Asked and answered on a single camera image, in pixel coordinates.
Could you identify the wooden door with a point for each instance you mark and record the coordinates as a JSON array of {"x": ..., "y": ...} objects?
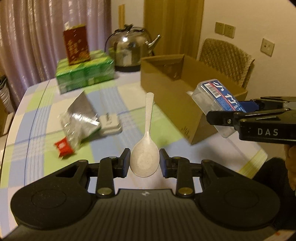
[{"x": 178, "y": 22}]

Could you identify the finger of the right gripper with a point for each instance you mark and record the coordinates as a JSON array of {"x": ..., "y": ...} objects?
[
  {"x": 220, "y": 118},
  {"x": 269, "y": 103}
]

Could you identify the brown cardboard box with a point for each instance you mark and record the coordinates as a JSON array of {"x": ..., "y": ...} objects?
[{"x": 170, "y": 78}]

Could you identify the quilted chair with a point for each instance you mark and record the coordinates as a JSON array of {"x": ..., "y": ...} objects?
[{"x": 228, "y": 59}]

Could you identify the silver foil tea bag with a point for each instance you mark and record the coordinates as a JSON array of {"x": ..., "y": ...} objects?
[{"x": 79, "y": 121}]

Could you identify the steel kettle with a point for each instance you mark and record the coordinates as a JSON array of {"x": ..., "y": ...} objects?
[{"x": 128, "y": 45}]

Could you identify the white plastic spoon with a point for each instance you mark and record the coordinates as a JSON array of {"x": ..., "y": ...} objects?
[{"x": 144, "y": 158}]

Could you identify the green tissue pack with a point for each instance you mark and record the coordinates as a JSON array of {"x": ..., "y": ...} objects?
[{"x": 99, "y": 68}]

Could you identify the person right hand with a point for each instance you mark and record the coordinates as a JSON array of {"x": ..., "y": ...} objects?
[{"x": 290, "y": 163}]

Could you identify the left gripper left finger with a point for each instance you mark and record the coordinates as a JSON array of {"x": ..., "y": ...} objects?
[{"x": 110, "y": 168}]

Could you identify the blue floss pick box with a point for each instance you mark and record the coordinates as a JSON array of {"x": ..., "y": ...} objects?
[{"x": 212, "y": 95}]

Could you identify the checked tablecloth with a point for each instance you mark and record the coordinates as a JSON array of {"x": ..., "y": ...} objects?
[{"x": 51, "y": 130}]

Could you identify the red candy packet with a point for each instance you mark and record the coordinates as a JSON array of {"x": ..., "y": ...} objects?
[{"x": 64, "y": 148}]

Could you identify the wall socket pair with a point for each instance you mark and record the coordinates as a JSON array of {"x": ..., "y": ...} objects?
[{"x": 224, "y": 29}]

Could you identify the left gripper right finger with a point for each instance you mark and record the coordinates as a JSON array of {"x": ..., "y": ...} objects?
[{"x": 180, "y": 169}]

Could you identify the white power adapter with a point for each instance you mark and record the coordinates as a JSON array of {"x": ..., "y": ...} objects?
[{"x": 110, "y": 124}]

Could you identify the purple curtain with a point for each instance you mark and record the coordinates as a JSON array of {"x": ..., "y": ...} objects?
[{"x": 32, "y": 37}]

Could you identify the single wall socket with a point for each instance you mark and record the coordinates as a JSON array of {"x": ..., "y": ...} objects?
[{"x": 267, "y": 47}]

